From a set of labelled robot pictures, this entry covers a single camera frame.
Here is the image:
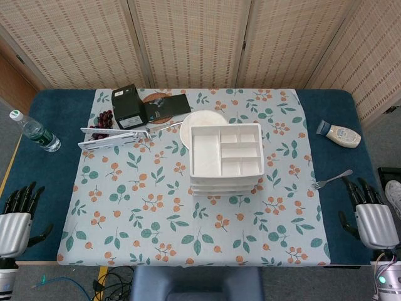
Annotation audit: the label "dark red grapes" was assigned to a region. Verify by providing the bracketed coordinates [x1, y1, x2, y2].
[89, 109, 114, 141]

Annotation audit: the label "blue floor cable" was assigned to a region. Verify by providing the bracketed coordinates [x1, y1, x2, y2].
[31, 274, 95, 301]

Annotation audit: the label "white round plate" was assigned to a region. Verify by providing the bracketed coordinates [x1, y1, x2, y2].
[179, 110, 227, 148]

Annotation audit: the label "black floor cables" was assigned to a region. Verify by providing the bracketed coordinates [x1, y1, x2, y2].
[92, 266, 135, 301]

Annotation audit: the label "black cardboard box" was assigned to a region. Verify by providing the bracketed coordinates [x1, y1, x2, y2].
[111, 83, 148, 130]

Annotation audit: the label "silver metal fork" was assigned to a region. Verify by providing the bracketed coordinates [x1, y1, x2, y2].
[311, 169, 353, 190]

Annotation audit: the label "clear plastic drawer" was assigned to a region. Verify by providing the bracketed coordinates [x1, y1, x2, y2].
[191, 189, 252, 197]
[190, 182, 256, 191]
[189, 176, 260, 185]

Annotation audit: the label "blue grey chair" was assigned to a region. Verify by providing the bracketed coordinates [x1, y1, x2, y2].
[130, 265, 266, 301]

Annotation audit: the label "white sneaker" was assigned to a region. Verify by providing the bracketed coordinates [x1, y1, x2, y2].
[384, 180, 401, 219]

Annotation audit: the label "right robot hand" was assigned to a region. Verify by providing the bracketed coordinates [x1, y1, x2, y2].
[338, 177, 401, 250]

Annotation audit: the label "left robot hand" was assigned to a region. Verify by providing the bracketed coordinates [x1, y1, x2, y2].
[0, 181, 54, 258]

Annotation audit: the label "silver table knife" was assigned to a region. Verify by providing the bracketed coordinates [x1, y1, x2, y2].
[145, 122, 183, 132]

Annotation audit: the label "bamboo folding screen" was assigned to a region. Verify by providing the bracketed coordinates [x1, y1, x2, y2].
[0, 0, 401, 123]

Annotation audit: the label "white drawer organizer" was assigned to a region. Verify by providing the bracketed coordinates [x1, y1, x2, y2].
[189, 123, 266, 197]

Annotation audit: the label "cream sauce squeeze bottle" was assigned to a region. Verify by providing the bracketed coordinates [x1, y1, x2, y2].
[315, 119, 362, 149]

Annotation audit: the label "dark blue table cover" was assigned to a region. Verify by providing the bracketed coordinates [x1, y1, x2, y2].
[5, 89, 396, 266]

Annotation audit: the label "white folding stand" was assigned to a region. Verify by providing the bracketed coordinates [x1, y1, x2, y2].
[77, 127, 153, 151]

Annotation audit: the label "floral tablecloth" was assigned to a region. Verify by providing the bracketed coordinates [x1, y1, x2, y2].
[56, 88, 331, 267]

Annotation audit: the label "black floor box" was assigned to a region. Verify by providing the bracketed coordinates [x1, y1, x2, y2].
[377, 167, 401, 189]

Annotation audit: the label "flat black printed card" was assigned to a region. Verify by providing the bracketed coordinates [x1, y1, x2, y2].
[143, 93, 192, 122]

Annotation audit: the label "clear water bottle green label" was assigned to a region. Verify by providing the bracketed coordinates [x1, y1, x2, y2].
[8, 109, 61, 153]

